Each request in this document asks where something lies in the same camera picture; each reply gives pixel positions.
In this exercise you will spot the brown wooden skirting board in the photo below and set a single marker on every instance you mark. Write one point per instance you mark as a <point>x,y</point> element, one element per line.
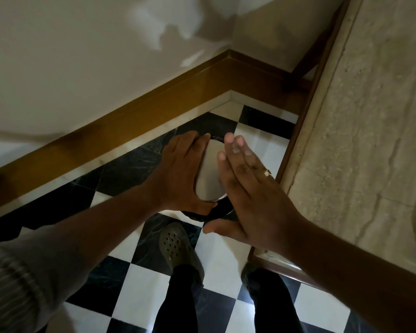
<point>124,121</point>

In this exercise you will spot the olive perforated clog shoe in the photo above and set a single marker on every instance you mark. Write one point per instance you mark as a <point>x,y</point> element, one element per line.
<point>176,247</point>

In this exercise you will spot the black trousers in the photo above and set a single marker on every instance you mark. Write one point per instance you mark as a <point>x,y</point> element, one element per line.
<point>180,305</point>

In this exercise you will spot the round steel lid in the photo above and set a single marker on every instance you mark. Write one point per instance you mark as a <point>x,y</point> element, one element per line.
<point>209,176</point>

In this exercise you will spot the person's left hand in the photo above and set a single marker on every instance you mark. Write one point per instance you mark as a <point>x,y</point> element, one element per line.
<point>175,180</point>

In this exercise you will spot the person's right thumb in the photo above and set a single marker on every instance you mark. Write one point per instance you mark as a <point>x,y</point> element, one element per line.
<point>222,227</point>

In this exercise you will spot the person's right middle finger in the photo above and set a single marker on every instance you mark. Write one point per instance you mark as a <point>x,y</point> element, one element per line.
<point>239,157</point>

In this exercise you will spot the person's left forearm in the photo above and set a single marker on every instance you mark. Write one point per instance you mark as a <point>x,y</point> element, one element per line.
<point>118,218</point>

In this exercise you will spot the person's right hand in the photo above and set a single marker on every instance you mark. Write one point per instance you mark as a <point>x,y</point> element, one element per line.
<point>260,211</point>

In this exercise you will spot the person's left thumb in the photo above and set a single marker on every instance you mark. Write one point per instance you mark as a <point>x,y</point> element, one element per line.
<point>205,208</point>

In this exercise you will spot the grey striped sleeve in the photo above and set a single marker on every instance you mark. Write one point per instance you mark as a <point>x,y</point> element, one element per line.
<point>24,277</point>

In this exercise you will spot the person's right forearm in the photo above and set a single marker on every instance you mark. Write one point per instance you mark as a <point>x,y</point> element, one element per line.
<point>353,280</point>

